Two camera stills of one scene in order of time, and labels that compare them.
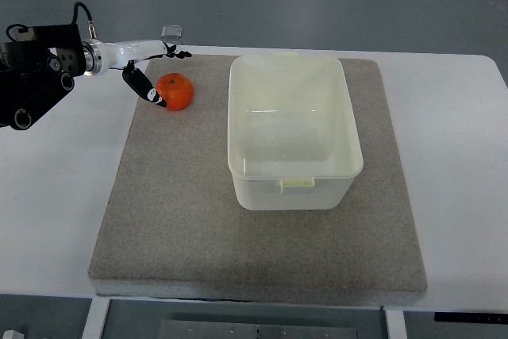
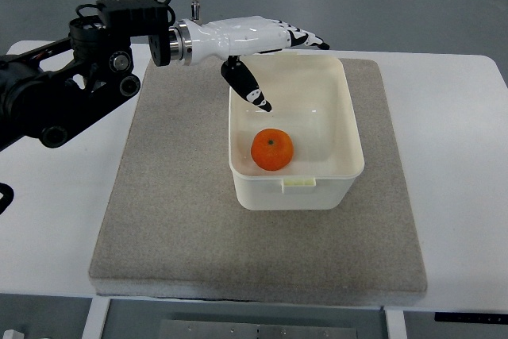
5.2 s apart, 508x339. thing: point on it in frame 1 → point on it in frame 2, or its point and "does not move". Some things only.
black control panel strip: [471, 317] does not move
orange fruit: [176, 89] → [271, 149]
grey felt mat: [171, 225] does not move
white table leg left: [94, 325] does not move
